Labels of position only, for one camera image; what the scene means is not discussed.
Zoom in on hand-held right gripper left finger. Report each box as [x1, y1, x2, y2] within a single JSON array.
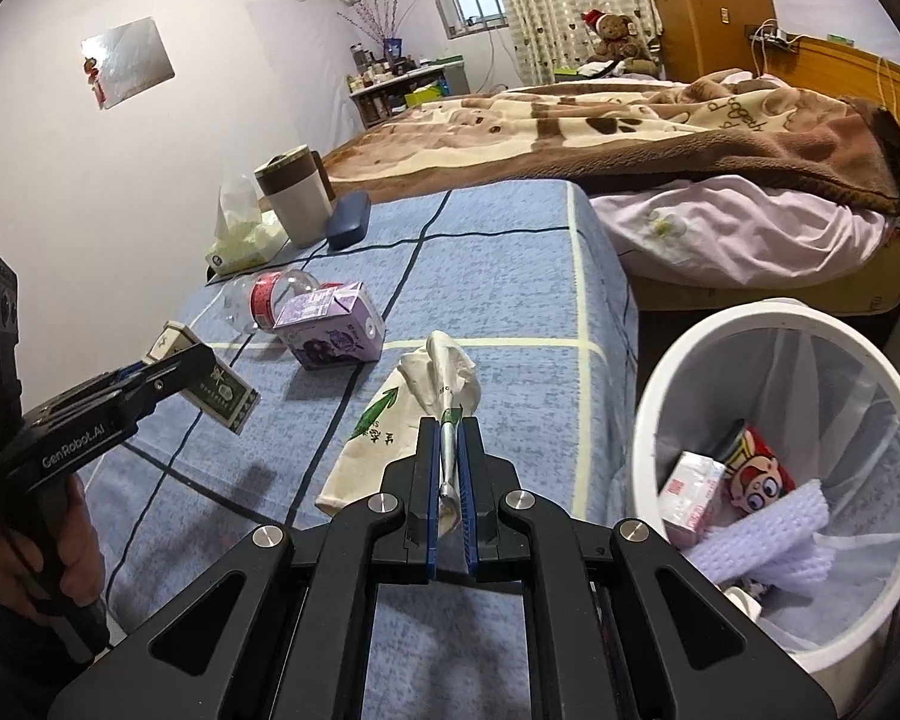
[[49, 418, 442, 720]]

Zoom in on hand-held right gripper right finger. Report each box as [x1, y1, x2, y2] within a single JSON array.
[[460, 420, 841, 720]]

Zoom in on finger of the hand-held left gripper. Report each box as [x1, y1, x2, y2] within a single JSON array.
[[30, 360, 151, 425], [120, 343, 215, 421]]

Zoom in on small beige drink carton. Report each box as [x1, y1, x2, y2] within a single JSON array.
[[144, 321, 262, 432]]

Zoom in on white bag with green print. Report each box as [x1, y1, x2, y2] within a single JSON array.
[[315, 330, 485, 541]]

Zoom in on white trash bin with liner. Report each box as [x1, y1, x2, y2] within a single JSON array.
[[631, 300, 900, 676]]

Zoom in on red and white carton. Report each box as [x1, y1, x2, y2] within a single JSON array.
[[660, 450, 727, 545]]

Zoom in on cartoon face snack packet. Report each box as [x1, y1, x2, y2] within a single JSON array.
[[724, 426, 796, 515]]

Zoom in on lilac foam net sleeve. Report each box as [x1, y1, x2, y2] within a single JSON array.
[[682, 476, 830, 593]]

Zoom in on person's left hand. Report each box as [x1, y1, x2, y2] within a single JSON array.
[[0, 476, 110, 625]]

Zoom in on clear bottle with red label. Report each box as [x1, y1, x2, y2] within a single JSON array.
[[221, 268, 338, 335]]

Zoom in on pale green tissue pack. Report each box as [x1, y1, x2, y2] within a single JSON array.
[[204, 172, 292, 277]]

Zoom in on purple drink carton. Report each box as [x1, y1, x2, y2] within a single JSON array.
[[272, 281, 386, 372]]

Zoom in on brown and white tumbler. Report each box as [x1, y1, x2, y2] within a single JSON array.
[[253, 146, 337, 248]]

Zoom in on dark blue glasses case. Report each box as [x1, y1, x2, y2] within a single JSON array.
[[325, 190, 372, 251]]

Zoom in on pink bed sheet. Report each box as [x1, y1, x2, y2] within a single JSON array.
[[592, 172, 893, 286]]

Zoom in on cluttered white desk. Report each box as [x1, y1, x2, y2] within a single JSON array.
[[347, 52, 472, 128]]

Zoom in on brown printed blanket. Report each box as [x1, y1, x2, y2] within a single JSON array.
[[322, 71, 900, 217]]

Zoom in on purple decorative branches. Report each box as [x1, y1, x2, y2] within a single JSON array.
[[337, 0, 425, 61]]

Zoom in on teddy bear with red hat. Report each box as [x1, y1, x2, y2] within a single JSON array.
[[581, 9, 655, 65]]

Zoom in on small window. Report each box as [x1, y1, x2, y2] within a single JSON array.
[[429, 0, 509, 38]]

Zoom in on patterned curtain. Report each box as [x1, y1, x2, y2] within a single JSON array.
[[484, 0, 665, 87]]

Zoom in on wooden wardrobe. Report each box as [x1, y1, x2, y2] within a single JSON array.
[[634, 0, 777, 83]]

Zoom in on wooden headboard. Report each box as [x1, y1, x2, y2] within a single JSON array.
[[750, 34, 900, 158]]

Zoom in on silver wall poster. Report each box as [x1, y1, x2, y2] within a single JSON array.
[[81, 15, 176, 112]]

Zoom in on charger with white cables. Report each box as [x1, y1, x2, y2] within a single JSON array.
[[746, 19, 803, 53]]

